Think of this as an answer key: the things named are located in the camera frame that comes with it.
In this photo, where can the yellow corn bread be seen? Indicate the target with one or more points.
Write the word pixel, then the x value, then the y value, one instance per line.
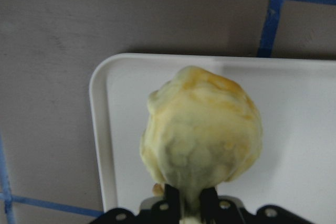
pixel 203 130

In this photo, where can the white rectangular tray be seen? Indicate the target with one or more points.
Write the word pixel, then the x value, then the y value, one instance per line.
pixel 296 100

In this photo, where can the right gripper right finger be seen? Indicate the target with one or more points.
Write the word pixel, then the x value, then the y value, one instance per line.
pixel 208 203

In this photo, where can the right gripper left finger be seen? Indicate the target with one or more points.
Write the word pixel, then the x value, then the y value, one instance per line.
pixel 172 197

